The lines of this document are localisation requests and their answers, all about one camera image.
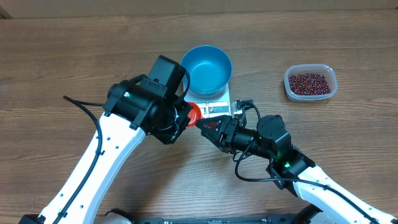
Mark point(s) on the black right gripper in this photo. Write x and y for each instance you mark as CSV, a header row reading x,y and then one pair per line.
x,y
228,128

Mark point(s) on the clear plastic container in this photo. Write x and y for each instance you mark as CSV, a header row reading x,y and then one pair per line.
x,y
311,68

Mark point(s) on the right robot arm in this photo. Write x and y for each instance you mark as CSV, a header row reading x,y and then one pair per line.
x,y
289,168

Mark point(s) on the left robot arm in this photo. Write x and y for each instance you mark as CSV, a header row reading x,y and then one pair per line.
x,y
145,104

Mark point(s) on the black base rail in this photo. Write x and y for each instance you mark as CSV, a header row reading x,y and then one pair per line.
x,y
268,219

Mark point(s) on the red measuring scoop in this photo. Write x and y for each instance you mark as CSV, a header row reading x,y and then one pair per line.
x,y
194,114

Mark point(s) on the red beans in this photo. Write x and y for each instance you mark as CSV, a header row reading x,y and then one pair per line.
x,y
309,84

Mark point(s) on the white digital kitchen scale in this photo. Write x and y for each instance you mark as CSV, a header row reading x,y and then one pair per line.
x,y
212,105

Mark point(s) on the blue metal bowl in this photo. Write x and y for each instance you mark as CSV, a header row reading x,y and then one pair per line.
x,y
210,69

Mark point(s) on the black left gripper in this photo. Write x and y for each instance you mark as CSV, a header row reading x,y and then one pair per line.
x,y
171,137

